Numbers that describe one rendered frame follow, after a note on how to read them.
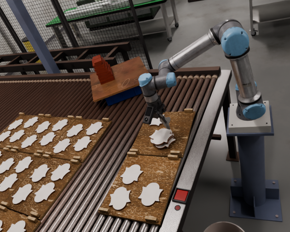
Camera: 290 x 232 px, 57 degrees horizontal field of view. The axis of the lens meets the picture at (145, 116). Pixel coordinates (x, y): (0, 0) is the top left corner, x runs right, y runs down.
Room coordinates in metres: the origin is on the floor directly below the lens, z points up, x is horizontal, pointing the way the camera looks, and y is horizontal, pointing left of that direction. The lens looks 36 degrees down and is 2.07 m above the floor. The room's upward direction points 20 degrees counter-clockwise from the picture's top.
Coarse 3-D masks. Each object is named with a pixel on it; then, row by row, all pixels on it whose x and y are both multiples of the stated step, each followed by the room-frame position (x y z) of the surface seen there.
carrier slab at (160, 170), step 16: (128, 160) 1.20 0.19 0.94; (144, 160) 1.15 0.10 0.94; (160, 160) 1.11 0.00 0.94; (176, 160) 1.06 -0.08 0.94; (144, 176) 1.03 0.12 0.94; (160, 176) 0.99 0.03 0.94; (112, 192) 1.00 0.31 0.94; (112, 208) 0.90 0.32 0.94; (128, 208) 0.87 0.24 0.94; (144, 208) 0.83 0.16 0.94; (160, 208) 0.80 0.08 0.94; (160, 224) 0.73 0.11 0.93
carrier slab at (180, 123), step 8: (168, 112) 1.52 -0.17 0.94; (176, 112) 1.49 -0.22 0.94; (184, 112) 1.46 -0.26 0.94; (176, 120) 1.40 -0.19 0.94; (184, 120) 1.38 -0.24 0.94; (192, 120) 1.35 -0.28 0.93; (144, 128) 1.44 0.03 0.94; (152, 128) 1.41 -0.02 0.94; (160, 128) 1.38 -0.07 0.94; (176, 128) 1.32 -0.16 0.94; (184, 128) 1.30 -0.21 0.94; (144, 136) 1.36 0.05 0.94; (176, 136) 1.25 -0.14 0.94; (184, 136) 1.23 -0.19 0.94; (136, 144) 1.31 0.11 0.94; (144, 144) 1.29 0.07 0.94; (152, 144) 1.26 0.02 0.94; (176, 144) 1.19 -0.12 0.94; (184, 144) 1.16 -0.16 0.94; (144, 152) 1.22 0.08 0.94; (152, 152) 1.19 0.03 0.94; (160, 152) 1.17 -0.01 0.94; (168, 152) 1.14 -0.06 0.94
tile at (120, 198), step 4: (120, 188) 1.00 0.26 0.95; (124, 188) 0.99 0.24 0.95; (116, 192) 0.98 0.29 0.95; (120, 192) 0.97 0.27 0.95; (124, 192) 0.96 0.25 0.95; (128, 192) 0.95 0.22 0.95; (112, 196) 0.97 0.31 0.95; (116, 196) 0.96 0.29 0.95; (120, 196) 0.95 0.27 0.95; (124, 196) 0.94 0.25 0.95; (128, 196) 0.93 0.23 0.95; (112, 200) 0.94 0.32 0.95; (116, 200) 0.93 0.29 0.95; (120, 200) 0.92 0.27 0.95; (124, 200) 0.91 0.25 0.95; (128, 200) 0.90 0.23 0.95; (112, 204) 0.92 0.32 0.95; (116, 204) 0.91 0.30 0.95; (120, 204) 0.90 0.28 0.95; (124, 204) 0.89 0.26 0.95; (116, 208) 0.88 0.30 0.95; (120, 208) 0.88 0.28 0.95
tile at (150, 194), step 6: (150, 186) 0.94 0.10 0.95; (156, 186) 0.93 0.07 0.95; (144, 192) 0.92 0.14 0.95; (150, 192) 0.90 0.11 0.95; (156, 192) 0.89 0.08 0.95; (138, 198) 0.90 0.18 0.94; (144, 198) 0.88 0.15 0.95; (150, 198) 0.87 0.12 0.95; (156, 198) 0.86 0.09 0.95; (144, 204) 0.85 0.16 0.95; (150, 204) 0.83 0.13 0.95
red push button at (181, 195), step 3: (177, 192) 0.86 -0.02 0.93; (180, 192) 0.85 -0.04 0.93; (183, 192) 0.85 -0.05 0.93; (186, 192) 0.84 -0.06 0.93; (177, 195) 0.84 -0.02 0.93; (180, 195) 0.84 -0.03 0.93; (183, 195) 0.83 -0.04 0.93; (186, 195) 0.82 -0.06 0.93; (174, 198) 0.83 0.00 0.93; (177, 198) 0.83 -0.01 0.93; (180, 198) 0.82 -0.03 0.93; (183, 198) 0.81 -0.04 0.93
